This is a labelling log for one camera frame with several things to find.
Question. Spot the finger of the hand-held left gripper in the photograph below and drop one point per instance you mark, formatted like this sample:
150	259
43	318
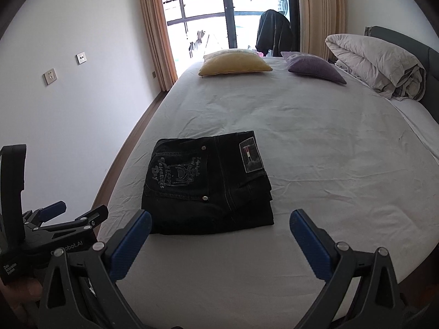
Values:
51	210
89	216

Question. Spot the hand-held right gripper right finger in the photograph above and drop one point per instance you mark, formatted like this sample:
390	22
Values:
310	243

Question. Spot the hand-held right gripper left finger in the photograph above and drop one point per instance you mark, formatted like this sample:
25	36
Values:
132	243

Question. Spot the black pants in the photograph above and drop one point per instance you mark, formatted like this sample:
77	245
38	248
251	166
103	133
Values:
205	212

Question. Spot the person's left hand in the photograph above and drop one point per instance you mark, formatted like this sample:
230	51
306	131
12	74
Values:
22	291

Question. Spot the bed with white sheet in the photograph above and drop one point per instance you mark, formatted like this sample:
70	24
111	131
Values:
308	144

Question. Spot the white pillow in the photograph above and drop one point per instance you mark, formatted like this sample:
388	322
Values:
418	111

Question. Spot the purple cushion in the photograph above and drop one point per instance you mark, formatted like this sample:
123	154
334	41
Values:
315	67

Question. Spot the folded grey duvet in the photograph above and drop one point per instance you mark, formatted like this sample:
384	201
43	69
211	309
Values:
374	58

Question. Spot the yellow cushion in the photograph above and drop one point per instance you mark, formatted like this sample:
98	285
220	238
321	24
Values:
233	63

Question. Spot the beige curtain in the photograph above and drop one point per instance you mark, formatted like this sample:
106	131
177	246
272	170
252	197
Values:
322	7
154	24

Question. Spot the small drying rack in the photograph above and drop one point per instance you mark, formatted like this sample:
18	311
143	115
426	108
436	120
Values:
197	43

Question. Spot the dark jacket on chair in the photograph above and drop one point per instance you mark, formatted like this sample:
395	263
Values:
274	31

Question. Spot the grey headboard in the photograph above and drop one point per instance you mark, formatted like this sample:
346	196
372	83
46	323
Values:
411	41

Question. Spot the black balcony railing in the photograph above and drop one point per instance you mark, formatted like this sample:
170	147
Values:
195	16

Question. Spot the white washing machine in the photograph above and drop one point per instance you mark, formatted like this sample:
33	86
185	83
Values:
284	3

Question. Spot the white wall socket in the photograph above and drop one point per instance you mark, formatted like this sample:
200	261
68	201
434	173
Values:
49	76

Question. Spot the black balcony door frame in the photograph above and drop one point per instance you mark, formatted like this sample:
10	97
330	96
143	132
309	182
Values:
228	7

